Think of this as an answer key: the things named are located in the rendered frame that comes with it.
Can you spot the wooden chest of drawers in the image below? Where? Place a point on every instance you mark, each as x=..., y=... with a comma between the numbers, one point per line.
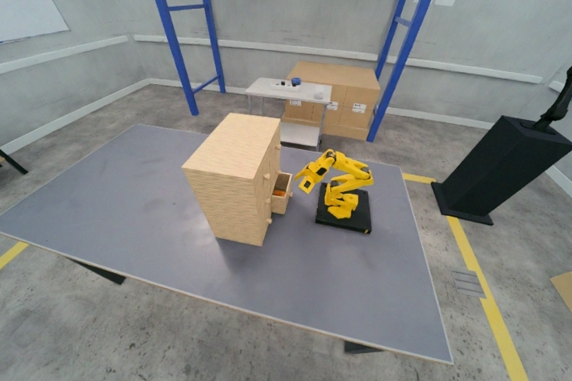
x=221, y=174

